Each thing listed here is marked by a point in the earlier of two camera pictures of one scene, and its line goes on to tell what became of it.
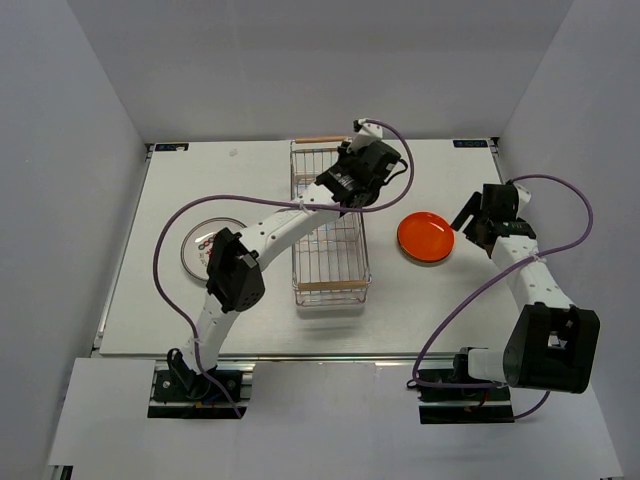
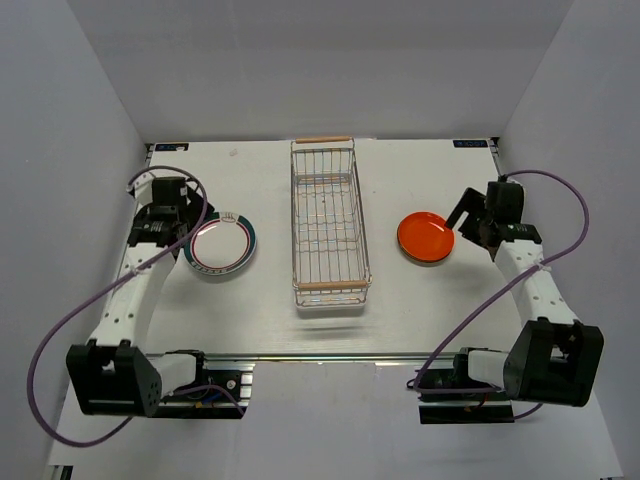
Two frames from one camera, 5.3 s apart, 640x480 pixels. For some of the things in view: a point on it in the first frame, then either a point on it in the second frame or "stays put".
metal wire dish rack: x=330 y=267 stays put
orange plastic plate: x=425 y=236 stays put
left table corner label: x=172 y=147 stays put
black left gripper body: x=346 y=160 to x=186 y=213
